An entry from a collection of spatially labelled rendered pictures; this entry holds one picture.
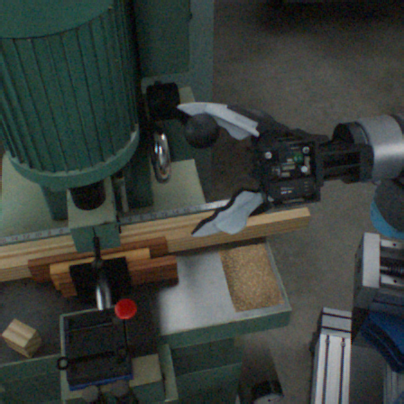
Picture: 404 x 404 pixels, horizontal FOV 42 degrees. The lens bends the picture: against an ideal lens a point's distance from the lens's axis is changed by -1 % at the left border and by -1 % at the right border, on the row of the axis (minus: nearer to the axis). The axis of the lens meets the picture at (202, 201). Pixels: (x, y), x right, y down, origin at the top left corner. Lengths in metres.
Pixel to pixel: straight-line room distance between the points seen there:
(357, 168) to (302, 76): 2.23
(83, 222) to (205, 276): 0.25
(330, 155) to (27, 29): 0.32
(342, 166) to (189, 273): 0.43
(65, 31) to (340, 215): 1.79
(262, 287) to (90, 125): 0.43
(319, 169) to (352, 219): 1.64
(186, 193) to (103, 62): 0.63
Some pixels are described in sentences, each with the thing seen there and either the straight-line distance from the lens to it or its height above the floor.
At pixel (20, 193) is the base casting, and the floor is 0.80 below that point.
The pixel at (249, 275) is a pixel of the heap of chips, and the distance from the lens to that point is 0.91.
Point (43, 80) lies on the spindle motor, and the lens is 0.57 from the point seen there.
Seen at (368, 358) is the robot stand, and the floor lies 0.21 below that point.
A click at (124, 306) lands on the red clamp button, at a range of 0.77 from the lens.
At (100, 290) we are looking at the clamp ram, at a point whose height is 0.96.
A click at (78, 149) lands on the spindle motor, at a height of 1.26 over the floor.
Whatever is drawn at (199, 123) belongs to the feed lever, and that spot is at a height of 1.36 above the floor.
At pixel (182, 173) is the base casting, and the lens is 1.21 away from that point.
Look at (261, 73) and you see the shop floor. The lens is 2.80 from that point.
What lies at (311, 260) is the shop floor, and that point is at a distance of 2.06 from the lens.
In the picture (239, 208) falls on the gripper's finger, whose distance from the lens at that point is 0.62.
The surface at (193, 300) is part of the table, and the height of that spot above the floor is 0.90.
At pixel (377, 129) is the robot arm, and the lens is 0.62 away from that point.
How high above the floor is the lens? 1.70
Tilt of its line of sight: 51 degrees down
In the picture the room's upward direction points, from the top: straight up
